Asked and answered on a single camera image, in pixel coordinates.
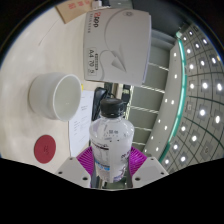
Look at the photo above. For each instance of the flat round red coaster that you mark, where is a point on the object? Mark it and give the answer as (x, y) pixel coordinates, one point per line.
(45, 149)

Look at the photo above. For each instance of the white copy paper box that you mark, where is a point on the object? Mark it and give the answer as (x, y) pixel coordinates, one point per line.
(116, 43)

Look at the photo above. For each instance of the white ceramic mug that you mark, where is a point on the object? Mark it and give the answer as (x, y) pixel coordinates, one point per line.
(43, 95)

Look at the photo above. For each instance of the flat brown cardboard piece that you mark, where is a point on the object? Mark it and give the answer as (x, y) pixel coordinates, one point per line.
(75, 8)

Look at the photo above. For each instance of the ceiling lights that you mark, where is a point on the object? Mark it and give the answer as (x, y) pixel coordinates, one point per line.
(202, 112)

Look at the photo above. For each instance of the printed white paper sheet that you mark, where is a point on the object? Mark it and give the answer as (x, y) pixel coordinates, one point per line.
(80, 130)

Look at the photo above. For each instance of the clear plastic water bottle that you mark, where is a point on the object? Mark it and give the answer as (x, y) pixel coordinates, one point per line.
(111, 146)

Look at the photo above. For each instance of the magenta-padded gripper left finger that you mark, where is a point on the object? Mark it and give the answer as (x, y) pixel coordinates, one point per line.
(83, 159)

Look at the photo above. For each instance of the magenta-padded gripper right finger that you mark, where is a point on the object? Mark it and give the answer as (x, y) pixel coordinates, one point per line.
(137, 160)

